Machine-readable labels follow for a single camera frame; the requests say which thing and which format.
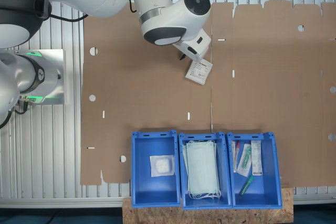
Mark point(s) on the white printed cotton packet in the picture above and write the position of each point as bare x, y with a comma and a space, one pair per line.
198, 73

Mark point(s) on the clear bag of white cotton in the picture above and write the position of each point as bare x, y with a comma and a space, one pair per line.
162, 166

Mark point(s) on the blue bin with cotton bag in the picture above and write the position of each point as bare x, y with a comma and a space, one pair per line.
156, 190

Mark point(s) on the brown cardboard sheet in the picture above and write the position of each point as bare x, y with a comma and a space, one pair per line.
275, 90
144, 90

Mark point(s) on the pale green face mask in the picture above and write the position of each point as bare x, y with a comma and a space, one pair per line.
184, 159
202, 166

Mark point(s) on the red-capped tube in clear packet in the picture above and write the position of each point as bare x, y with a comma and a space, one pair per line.
237, 153

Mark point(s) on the green syringe in clear packet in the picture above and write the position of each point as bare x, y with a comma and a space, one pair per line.
245, 159

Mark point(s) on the long white printed packet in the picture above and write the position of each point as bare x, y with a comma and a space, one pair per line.
256, 158

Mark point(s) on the loose green tube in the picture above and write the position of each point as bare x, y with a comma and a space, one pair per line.
246, 185

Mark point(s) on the blue bin with face masks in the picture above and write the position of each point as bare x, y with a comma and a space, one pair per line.
224, 200

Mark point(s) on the blue bin with tube packets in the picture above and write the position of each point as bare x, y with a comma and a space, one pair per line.
265, 190

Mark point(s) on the wooden chipboard slab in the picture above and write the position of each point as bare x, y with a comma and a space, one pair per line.
210, 216

